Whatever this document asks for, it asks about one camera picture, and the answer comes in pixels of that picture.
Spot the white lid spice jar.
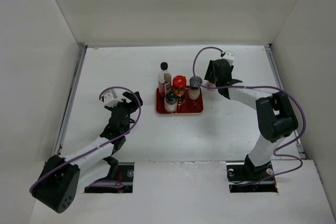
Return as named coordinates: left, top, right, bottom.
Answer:
left=206, top=81, right=217, bottom=91

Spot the clear lid salt grinder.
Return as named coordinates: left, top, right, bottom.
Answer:
left=188, top=76, right=203, bottom=100

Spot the red lid chili sauce jar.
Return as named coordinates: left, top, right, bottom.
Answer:
left=173, top=75, right=187, bottom=105

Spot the soy sauce bottle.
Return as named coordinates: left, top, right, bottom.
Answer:
left=158, top=62, right=172, bottom=98

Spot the black top pepper grinder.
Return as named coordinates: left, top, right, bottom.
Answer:
left=164, top=90, right=177, bottom=113

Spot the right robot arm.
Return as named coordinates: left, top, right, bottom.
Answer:
left=204, top=58, right=298, bottom=180

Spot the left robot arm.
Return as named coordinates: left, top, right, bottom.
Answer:
left=29, top=87, right=143, bottom=214

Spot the red rectangular tray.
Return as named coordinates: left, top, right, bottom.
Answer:
left=155, top=86, right=204, bottom=115

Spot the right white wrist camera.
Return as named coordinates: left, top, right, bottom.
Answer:
left=220, top=51, right=235, bottom=66

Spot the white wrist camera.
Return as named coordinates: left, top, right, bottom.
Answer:
left=99, top=89, right=122, bottom=108
left=220, top=51, right=235, bottom=66

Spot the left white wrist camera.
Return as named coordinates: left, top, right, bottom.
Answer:
left=99, top=89, right=122, bottom=108

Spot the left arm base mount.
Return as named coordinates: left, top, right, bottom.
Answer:
left=84, top=156, right=134, bottom=194

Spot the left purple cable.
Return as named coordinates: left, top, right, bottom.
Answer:
left=28, top=86, right=143, bottom=193

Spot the purple cable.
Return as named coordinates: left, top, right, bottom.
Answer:
left=192, top=47, right=307, bottom=185
left=28, top=86, right=143, bottom=193

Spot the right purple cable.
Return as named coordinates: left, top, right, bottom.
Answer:
left=192, top=47, right=307, bottom=185

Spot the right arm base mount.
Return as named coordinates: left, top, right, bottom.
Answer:
left=226, top=162, right=278, bottom=193

